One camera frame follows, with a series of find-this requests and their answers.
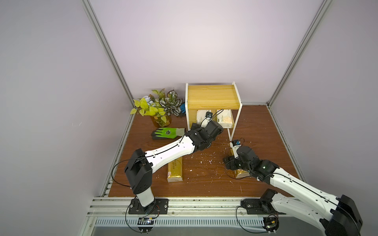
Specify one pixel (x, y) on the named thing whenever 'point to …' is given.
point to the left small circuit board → (145, 224)
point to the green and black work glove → (164, 132)
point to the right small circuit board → (271, 223)
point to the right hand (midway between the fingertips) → (227, 155)
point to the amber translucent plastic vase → (161, 121)
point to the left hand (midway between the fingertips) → (207, 127)
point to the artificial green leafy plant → (159, 103)
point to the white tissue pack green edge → (201, 114)
